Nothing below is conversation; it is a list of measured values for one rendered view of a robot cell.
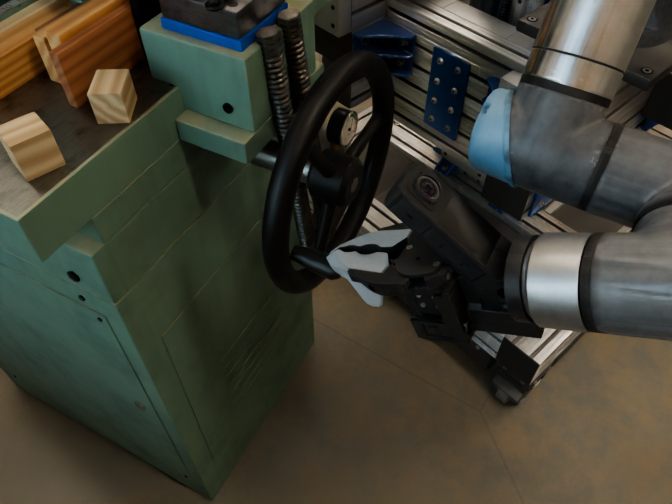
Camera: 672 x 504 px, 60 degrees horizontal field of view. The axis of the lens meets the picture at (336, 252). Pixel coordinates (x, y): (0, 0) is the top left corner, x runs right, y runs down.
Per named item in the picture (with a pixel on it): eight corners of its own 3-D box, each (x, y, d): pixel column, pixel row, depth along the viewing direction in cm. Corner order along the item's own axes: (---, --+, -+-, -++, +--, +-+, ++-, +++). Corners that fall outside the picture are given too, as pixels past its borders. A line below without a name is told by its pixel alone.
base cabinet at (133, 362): (212, 505, 122) (114, 312, 68) (13, 387, 140) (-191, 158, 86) (317, 341, 148) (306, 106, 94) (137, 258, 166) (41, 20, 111)
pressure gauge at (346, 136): (341, 163, 100) (341, 124, 94) (321, 156, 101) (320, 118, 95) (357, 142, 104) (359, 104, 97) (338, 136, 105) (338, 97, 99)
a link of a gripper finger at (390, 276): (345, 292, 54) (427, 300, 49) (338, 280, 54) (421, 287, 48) (369, 259, 57) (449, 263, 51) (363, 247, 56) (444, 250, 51)
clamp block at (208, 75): (252, 136, 64) (242, 62, 57) (154, 101, 68) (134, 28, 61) (318, 68, 72) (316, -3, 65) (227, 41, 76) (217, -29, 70)
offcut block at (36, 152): (50, 146, 58) (33, 110, 55) (66, 164, 56) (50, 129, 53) (12, 162, 57) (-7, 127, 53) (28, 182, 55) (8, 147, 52)
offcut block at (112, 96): (106, 98, 63) (96, 69, 61) (137, 98, 63) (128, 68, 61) (97, 124, 60) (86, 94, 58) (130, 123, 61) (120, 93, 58)
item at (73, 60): (78, 108, 62) (56, 54, 57) (69, 105, 63) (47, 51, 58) (210, 9, 76) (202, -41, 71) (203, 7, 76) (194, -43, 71)
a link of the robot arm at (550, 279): (570, 279, 40) (600, 207, 45) (506, 275, 43) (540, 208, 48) (590, 353, 44) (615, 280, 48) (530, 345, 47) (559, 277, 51)
